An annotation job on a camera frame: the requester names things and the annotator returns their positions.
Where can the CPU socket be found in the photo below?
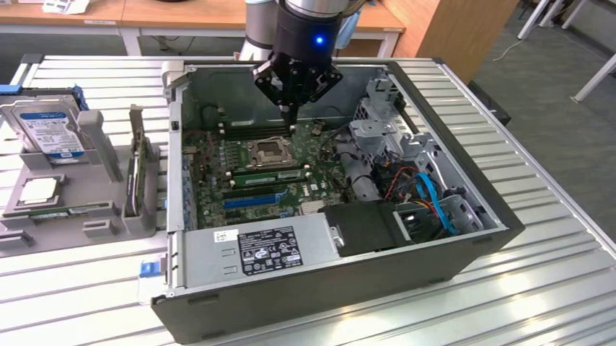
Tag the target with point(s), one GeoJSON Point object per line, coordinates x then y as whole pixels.
{"type": "Point", "coordinates": [268, 155]}

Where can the green RAM stick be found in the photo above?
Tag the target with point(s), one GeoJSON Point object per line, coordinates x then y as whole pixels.
{"type": "Point", "coordinates": [267, 177]}
{"type": "Point", "coordinates": [52, 212]}

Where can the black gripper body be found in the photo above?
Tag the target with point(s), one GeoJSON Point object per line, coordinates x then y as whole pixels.
{"type": "Point", "coordinates": [307, 32]}

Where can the wooden cabinet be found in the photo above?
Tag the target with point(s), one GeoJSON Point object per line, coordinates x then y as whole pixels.
{"type": "Point", "coordinates": [451, 32]}

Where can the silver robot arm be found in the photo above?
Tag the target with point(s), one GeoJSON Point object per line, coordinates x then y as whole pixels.
{"type": "Point", "coordinates": [262, 25]}

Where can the wooden desk with white frame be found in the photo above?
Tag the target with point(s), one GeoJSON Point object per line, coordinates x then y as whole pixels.
{"type": "Point", "coordinates": [168, 14]}

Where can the green motherboard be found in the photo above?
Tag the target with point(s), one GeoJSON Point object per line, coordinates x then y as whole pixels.
{"type": "Point", "coordinates": [268, 187]}

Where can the black open PC case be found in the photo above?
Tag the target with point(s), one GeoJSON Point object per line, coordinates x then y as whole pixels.
{"type": "Point", "coordinates": [337, 288]}

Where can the light blue hanging cloth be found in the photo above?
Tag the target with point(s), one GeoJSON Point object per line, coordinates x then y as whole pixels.
{"type": "Point", "coordinates": [347, 30]}

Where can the hard disk with blue label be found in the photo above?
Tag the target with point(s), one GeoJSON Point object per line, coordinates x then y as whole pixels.
{"type": "Point", "coordinates": [45, 131]}

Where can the black RAM slot bank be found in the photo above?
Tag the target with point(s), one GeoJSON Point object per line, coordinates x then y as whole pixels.
{"type": "Point", "coordinates": [255, 130]}

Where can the white table leg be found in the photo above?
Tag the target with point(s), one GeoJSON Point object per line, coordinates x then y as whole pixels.
{"type": "Point", "coordinates": [596, 75]}

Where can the white table frame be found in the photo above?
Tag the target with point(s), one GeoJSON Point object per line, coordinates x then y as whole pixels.
{"type": "Point", "coordinates": [533, 16]}

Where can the grey parts rack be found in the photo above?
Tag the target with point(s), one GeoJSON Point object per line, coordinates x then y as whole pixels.
{"type": "Point", "coordinates": [72, 216]}

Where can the grey power supply unit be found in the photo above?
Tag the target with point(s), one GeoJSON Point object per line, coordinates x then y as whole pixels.
{"type": "Point", "coordinates": [255, 252]}

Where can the graphics card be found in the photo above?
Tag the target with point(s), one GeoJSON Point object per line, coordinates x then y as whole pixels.
{"type": "Point", "coordinates": [136, 162]}

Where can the blue disk caddy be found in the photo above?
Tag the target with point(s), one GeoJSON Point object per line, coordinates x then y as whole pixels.
{"type": "Point", "coordinates": [57, 94]}

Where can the small silver heat sink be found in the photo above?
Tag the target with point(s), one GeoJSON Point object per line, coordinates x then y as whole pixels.
{"type": "Point", "coordinates": [313, 208]}

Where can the blue expansion slot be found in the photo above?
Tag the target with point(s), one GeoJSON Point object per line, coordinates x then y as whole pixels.
{"type": "Point", "coordinates": [250, 202]}

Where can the blue plastic clip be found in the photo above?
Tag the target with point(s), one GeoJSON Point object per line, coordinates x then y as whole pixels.
{"type": "Point", "coordinates": [148, 269]}

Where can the metal disk bay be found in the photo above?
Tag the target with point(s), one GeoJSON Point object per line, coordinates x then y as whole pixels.
{"type": "Point", "coordinates": [409, 151]}

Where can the black expansion slot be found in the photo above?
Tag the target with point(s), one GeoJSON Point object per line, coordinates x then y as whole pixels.
{"type": "Point", "coordinates": [247, 194]}

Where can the white papers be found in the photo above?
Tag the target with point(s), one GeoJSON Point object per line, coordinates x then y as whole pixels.
{"type": "Point", "coordinates": [60, 5]}

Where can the silver CPU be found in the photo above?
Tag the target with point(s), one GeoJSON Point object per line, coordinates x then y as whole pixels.
{"type": "Point", "coordinates": [37, 192]}

